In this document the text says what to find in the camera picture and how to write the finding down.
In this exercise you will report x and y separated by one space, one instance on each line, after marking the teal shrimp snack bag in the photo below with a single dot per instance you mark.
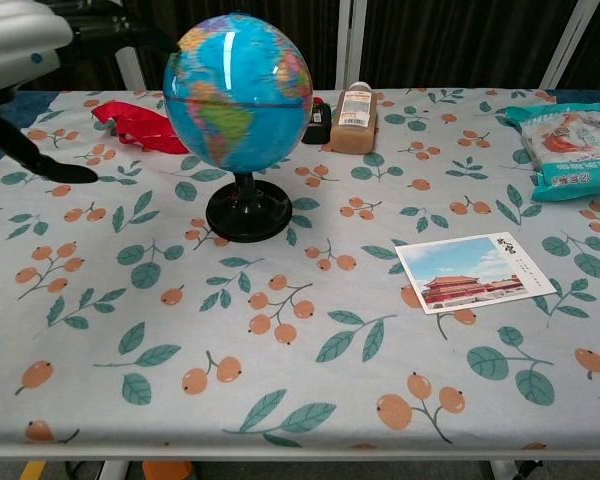
570 150

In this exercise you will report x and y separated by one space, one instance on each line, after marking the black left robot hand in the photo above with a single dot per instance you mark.
10 135

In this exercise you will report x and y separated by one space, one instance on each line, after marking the white table leg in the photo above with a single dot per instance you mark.
113 471
503 471

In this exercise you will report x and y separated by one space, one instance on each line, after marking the small black bottle red cap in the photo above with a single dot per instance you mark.
320 125

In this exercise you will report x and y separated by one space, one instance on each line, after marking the white upright double frame post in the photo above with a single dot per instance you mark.
349 40

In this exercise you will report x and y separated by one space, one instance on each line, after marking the white slanted frame post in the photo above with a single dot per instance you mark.
567 45
131 70

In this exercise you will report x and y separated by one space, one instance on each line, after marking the dark pleated curtain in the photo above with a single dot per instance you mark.
455 40

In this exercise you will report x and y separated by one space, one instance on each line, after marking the palace photo postcard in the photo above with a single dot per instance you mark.
470 270

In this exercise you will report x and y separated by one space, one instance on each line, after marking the brown liquid bottle white cap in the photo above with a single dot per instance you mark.
354 132

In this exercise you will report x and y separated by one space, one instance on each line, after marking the orange box under table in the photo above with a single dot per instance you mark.
167 471

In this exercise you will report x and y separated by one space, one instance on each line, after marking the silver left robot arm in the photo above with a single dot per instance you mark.
15 40

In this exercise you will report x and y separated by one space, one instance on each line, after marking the floral fruit print tablecloth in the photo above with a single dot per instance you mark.
280 350

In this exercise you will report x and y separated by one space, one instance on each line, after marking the blue world globe black stand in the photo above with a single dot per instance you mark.
235 85

